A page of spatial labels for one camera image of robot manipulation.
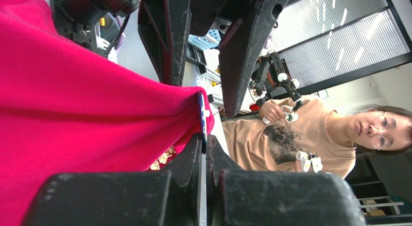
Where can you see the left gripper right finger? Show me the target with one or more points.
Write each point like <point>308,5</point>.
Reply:
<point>243,198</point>

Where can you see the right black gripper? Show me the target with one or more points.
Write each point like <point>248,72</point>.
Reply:
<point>164,27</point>

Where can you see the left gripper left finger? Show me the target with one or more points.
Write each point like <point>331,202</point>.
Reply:
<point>169,197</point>

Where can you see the red maple leaf brooch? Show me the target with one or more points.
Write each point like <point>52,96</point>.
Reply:
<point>163,160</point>

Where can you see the red t-shirt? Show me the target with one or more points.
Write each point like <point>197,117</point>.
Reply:
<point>66,109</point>

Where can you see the round blue button brooch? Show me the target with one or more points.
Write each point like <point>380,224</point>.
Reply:
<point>203,116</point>

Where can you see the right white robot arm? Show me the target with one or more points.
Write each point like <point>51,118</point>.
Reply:
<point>73,17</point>

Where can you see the person in tan t-shirt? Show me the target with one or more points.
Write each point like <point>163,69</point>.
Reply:
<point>268,142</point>

